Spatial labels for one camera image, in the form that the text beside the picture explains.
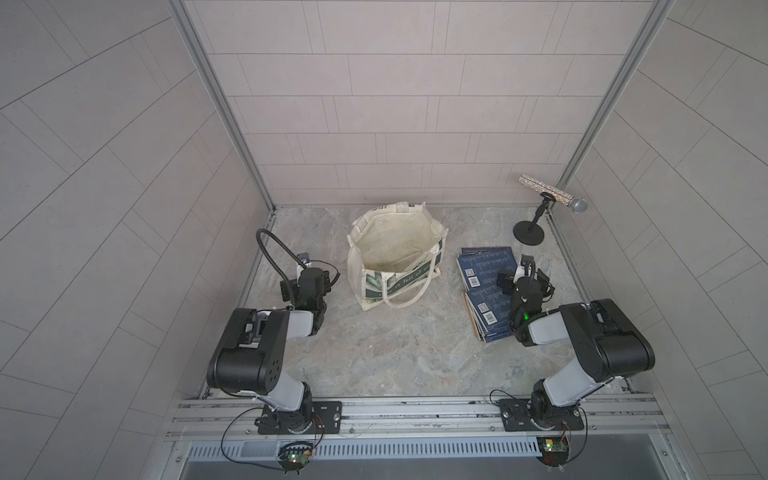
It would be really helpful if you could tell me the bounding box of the floral canvas tote bag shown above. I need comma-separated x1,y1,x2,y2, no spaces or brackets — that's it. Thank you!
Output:
347,202,448,311

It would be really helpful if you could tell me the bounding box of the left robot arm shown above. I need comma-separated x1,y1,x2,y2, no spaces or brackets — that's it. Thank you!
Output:
206,229,342,435

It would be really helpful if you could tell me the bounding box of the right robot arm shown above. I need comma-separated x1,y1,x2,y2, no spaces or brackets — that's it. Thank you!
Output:
497,255,655,432

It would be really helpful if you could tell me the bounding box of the black microphone stand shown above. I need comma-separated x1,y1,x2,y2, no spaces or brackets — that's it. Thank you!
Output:
513,192,556,246

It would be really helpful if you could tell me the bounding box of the glitter microphone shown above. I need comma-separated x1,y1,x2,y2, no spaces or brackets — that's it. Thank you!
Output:
518,174,589,213

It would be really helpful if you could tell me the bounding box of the left circuit board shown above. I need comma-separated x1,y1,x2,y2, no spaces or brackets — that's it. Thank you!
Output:
277,441,314,474

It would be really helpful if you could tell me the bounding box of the circuit board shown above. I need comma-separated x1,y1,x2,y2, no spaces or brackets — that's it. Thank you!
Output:
277,441,314,474
537,437,570,468

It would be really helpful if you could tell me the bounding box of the right circuit board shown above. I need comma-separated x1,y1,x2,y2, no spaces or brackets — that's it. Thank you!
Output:
537,437,570,468

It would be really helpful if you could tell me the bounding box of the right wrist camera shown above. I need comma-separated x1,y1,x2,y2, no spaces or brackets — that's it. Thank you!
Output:
516,254,537,277

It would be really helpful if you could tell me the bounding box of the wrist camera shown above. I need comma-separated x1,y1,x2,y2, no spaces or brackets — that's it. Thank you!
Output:
516,254,537,277
297,252,312,272

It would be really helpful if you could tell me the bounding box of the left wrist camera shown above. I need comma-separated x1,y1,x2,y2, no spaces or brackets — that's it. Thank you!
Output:
297,252,312,272

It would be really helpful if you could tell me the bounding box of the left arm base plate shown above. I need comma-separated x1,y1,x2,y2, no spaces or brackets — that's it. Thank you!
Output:
255,401,343,435

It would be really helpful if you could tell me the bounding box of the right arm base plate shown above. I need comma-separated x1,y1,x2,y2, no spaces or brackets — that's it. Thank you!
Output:
495,398,585,432

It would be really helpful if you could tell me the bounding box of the aluminium mounting rail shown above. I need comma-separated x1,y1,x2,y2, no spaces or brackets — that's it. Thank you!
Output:
163,394,670,464

